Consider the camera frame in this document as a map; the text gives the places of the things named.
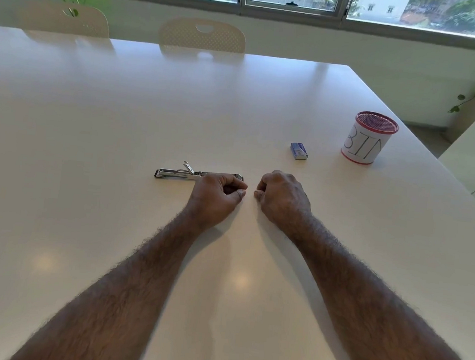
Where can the grey window frame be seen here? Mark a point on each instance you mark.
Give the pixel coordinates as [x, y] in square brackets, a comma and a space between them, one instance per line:
[291, 14]

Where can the person's right forearm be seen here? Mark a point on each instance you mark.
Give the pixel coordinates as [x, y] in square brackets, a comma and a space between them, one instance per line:
[370, 315]

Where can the person's right thumb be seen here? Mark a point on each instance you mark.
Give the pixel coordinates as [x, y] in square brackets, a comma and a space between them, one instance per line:
[259, 196]

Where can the person's right hand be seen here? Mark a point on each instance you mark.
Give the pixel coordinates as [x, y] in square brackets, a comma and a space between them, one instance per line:
[285, 202]

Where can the red mesh cup, white label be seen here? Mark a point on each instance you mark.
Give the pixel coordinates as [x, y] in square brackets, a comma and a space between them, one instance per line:
[367, 141]

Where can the person's left hand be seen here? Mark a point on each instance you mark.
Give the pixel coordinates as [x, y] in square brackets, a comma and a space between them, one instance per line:
[209, 202]

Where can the person's left forearm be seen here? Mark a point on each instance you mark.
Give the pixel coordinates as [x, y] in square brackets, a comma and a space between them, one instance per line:
[121, 296]

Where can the person's left thumb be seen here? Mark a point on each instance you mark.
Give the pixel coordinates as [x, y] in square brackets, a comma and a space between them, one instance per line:
[238, 195]

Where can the silver metal stapler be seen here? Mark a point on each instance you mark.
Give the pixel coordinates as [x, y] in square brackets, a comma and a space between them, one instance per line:
[176, 174]

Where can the small blue staple box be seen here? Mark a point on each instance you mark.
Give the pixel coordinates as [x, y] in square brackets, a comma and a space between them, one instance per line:
[299, 150]

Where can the cream perforated chair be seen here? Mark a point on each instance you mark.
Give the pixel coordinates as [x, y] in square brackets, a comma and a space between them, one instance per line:
[63, 20]
[201, 35]

